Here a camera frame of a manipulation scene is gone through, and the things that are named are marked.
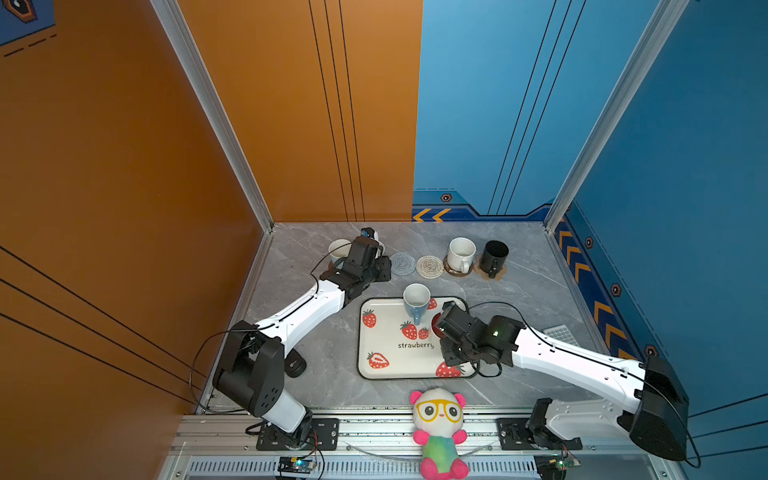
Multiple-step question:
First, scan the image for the red interior mug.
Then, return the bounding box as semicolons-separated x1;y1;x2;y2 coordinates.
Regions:
430;311;445;339

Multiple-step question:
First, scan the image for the dark brown wooden coaster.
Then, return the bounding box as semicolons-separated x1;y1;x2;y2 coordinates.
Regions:
443;257;474;278

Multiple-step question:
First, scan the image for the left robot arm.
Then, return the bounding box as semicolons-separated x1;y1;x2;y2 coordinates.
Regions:
212;227;391;445

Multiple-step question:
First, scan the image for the white strawberry serving tray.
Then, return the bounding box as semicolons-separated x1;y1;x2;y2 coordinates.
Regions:
357;296;475;380

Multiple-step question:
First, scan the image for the black mug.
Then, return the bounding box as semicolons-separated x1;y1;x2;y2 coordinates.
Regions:
479;240;509;279

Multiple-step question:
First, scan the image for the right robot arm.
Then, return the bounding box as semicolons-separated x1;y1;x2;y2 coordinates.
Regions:
432;301;690;462

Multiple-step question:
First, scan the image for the right circuit board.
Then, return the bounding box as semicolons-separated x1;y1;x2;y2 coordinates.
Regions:
534;456;579;480

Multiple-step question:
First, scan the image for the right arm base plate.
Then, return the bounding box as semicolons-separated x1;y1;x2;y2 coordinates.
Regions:
496;418;583;451

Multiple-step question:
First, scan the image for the blue mug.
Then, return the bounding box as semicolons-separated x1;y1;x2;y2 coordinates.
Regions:
328;239;352;268
402;283;432;326

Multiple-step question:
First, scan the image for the white mug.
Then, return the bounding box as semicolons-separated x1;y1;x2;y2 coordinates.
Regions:
446;237;477;272

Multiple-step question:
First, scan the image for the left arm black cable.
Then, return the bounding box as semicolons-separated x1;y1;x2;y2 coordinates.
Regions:
188;239;355;415

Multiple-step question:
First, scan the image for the grey blue rope coaster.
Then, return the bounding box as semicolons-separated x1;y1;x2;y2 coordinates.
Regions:
390;252;416;276

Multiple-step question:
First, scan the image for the multicolour woven coaster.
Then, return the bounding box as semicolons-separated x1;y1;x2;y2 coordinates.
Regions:
416;255;444;280

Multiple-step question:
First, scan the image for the plush panda toy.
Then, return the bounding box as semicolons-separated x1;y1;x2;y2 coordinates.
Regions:
409;387;469;480

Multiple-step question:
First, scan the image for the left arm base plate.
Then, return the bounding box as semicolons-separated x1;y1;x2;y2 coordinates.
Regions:
256;417;340;452

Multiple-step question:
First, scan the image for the left green circuit board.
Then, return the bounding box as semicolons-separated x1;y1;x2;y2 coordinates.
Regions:
276;456;320;479

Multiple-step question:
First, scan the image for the cork paw print coaster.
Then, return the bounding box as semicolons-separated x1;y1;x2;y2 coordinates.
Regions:
473;263;508;281

